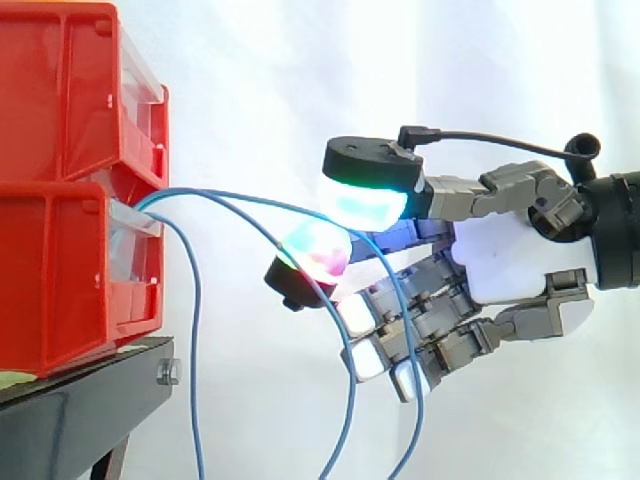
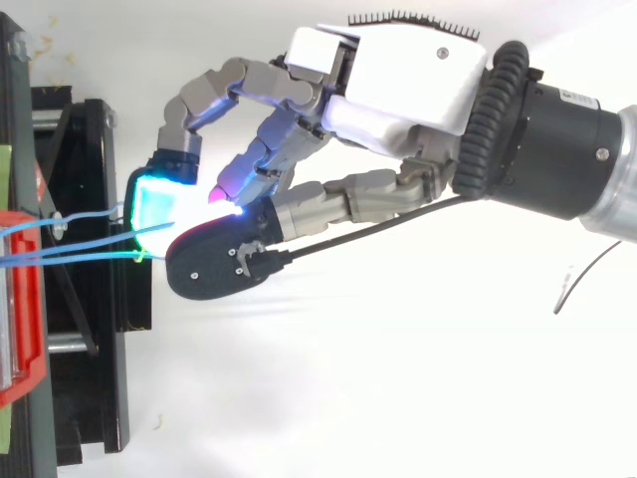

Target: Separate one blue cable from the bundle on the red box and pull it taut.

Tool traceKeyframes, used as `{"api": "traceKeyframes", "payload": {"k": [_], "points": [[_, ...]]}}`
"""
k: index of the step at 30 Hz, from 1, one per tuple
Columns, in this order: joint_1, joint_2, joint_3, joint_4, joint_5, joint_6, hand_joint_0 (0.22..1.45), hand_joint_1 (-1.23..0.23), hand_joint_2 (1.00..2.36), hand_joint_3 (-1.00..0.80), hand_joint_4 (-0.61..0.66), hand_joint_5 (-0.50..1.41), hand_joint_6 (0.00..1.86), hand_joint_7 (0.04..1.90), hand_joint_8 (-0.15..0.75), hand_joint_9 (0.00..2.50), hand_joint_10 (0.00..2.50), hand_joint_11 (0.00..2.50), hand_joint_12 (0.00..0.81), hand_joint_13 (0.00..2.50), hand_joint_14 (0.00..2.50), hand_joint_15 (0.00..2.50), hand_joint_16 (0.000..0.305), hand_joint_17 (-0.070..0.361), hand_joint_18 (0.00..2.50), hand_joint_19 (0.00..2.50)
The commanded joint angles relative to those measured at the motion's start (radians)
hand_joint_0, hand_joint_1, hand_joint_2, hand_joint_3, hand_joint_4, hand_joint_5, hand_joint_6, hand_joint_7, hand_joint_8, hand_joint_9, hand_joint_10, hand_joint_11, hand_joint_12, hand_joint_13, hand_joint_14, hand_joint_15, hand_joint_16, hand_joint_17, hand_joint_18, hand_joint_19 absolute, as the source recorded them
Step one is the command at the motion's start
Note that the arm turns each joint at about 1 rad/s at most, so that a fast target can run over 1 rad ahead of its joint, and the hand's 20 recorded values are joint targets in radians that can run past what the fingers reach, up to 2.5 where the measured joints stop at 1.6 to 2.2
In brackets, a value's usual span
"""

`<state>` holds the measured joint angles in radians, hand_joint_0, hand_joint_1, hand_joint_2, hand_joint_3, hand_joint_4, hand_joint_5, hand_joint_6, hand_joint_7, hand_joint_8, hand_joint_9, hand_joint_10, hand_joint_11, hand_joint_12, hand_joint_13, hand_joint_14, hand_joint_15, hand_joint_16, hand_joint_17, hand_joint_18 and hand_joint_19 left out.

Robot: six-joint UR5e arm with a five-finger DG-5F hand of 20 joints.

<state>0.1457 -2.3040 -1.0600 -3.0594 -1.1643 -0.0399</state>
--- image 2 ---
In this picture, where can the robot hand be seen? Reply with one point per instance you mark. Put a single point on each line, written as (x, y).
(398, 74)

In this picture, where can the black stand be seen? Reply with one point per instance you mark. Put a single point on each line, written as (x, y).
(84, 279)

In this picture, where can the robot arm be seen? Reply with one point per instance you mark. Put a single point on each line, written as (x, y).
(572, 159)

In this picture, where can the red bin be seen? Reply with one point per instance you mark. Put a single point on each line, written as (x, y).
(22, 304)

